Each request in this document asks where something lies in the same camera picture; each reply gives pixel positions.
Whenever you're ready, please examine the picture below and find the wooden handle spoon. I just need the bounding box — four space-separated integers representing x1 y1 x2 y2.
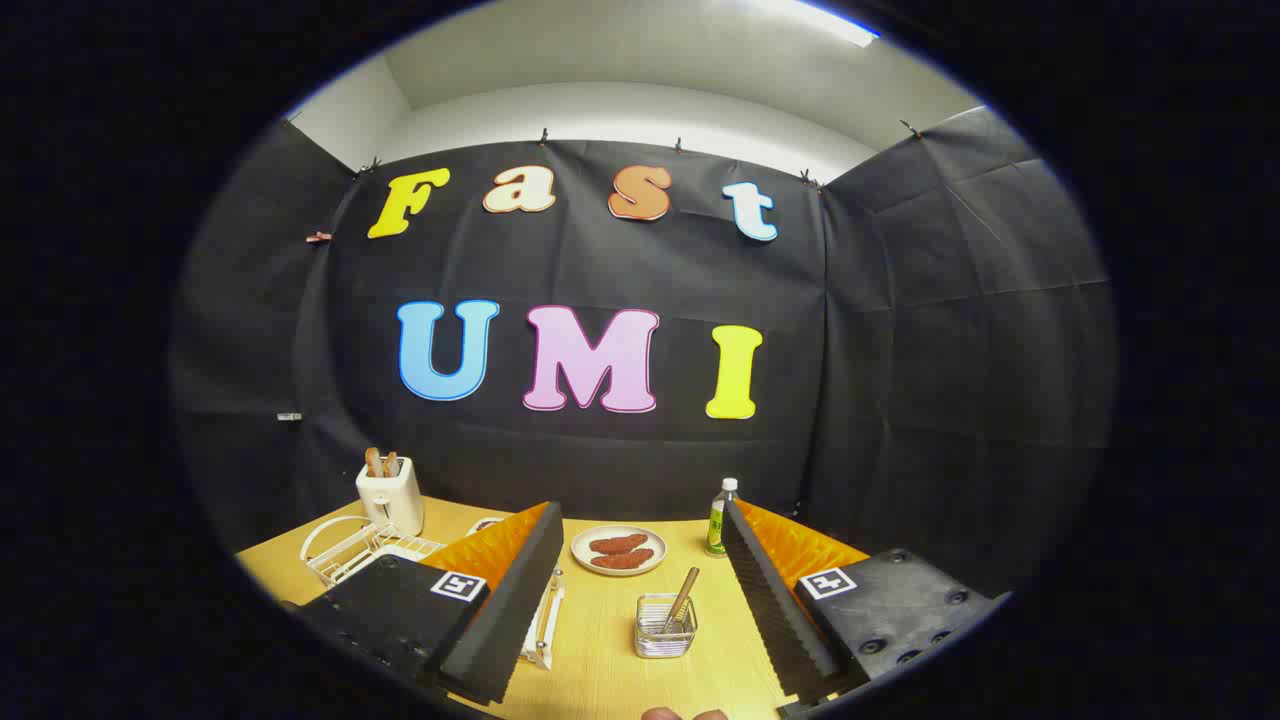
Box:
662 567 702 635

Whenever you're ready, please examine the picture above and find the white oval plate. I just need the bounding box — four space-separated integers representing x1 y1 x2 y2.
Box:
571 525 668 578

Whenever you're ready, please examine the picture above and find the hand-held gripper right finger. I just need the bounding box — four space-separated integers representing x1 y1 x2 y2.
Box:
721 498 1011 717

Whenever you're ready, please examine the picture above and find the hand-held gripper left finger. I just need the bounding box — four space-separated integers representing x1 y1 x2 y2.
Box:
283 500 566 706

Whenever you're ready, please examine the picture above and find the white toaster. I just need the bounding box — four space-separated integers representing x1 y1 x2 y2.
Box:
356 458 425 538

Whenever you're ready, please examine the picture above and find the metal wire basket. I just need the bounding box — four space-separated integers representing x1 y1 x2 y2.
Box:
636 592 699 659

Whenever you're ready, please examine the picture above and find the green label drink bottle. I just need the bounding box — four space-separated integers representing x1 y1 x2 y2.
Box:
705 478 740 559

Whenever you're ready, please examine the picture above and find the white wire dish rack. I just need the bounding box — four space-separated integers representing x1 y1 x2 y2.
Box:
300 515 567 672

